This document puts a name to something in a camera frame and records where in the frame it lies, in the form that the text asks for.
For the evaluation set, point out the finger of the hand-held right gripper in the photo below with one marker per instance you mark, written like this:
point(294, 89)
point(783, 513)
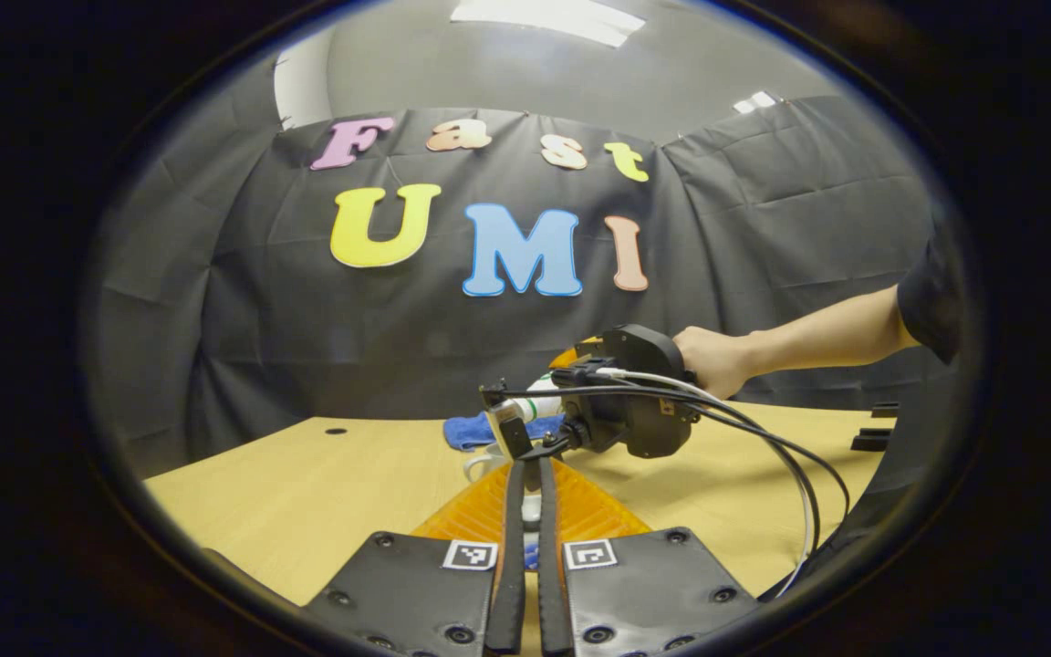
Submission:
point(516, 438)
point(576, 354)

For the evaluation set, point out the white teacup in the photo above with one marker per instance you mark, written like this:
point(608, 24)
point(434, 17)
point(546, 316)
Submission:
point(480, 465)

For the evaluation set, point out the black shirt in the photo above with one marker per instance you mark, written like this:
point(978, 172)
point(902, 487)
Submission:
point(936, 292)

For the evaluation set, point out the white water bottle green label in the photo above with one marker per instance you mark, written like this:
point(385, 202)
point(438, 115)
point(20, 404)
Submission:
point(539, 401)

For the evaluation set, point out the ceiling light panel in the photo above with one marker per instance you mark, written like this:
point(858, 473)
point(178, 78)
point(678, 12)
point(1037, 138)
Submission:
point(544, 18)

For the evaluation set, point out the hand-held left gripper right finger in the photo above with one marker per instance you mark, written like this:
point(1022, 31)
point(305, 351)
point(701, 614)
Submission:
point(551, 593)

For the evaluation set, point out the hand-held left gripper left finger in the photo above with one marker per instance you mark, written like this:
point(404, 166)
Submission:
point(509, 584)

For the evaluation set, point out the black backdrop cloth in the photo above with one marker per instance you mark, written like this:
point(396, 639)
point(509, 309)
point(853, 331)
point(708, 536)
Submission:
point(306, 347)

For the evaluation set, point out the blue towel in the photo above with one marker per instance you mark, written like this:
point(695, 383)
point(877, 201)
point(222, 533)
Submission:
point(466, 431)

